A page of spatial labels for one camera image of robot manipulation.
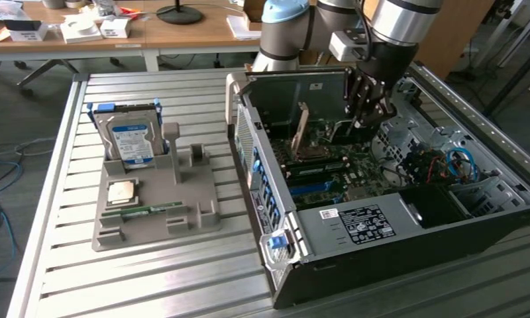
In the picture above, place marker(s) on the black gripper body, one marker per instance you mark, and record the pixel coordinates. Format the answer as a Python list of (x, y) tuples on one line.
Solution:
[(390, 63)]

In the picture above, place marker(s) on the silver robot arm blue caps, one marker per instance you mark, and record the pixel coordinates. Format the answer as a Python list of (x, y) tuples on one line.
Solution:
[(406, 20)]

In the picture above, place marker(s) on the silver perforated drive cage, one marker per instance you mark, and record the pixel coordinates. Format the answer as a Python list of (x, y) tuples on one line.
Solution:
[(406, 129)]

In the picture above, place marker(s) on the wooden cabinet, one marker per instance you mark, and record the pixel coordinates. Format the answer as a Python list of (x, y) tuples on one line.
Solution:
[(460, 33)]

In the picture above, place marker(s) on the CPU socket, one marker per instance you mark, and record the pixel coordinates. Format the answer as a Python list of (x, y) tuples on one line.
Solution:
[(317, 152)]

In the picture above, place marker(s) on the black RAM slot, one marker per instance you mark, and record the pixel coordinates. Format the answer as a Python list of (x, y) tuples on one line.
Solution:
[(280, 128), (278, 122), (313, 164), (317, 174)]

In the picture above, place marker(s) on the green motherboard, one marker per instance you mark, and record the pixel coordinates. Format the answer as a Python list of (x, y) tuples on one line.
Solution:
[(370, 172)]

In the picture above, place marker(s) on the silver chipset heatsink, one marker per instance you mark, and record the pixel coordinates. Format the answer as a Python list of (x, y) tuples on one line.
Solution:
[(358, 193)]

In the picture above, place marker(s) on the blue expansion slot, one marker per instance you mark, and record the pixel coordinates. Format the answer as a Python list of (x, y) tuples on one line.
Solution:
[(310, 189)]

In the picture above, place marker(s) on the white booklet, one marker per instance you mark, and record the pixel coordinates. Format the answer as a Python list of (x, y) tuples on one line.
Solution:
[(238, 30)]

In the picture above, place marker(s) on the open cardboard box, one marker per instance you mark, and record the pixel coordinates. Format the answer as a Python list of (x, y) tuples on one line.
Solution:
[(252, 13)]

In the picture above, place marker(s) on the grey power supply unit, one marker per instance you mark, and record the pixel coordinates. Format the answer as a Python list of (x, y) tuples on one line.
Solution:
[(362, 222)]

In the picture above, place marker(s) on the silver disk bay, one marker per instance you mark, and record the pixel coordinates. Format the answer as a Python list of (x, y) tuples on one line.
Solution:
[(490, 198)]

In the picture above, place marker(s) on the wooden desk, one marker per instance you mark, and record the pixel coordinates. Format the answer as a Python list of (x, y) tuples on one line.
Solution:
[(181, 36)]

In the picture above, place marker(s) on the black round lamp base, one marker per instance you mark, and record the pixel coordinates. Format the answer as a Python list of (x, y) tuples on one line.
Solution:
[(178, 16)]

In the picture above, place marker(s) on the black open PC case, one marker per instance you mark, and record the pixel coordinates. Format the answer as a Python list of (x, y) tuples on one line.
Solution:
[(380, 265)]

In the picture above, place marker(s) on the hard disk with blue caddy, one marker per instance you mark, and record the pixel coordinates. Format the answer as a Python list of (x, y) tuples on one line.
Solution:
[(129, 142)]

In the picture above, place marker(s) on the grey printed parts rack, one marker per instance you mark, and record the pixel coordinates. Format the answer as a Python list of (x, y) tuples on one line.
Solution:
[(158, 198)]

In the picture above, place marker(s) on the green RAM stick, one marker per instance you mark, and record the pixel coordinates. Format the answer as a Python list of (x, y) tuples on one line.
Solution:
[(154, 208)]

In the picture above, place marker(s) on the white labelled box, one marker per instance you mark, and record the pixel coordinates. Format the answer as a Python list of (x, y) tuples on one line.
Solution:
[(114, 30)]

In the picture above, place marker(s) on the silver CPU chip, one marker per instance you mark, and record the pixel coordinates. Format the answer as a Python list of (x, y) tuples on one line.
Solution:
[(121, 192)]

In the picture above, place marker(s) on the white box with tape roll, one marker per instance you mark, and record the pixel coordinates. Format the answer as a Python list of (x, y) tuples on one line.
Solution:
[(81, 31)]

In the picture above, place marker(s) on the grey cup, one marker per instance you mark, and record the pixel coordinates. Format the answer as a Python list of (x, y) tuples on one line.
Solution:
[(53, 3)]

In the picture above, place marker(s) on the white box black lid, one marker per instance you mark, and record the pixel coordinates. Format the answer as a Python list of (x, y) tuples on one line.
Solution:
[(26, 34)]

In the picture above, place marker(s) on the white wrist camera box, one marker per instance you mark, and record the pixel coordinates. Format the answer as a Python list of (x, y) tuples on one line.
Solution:
[(344, 44)]

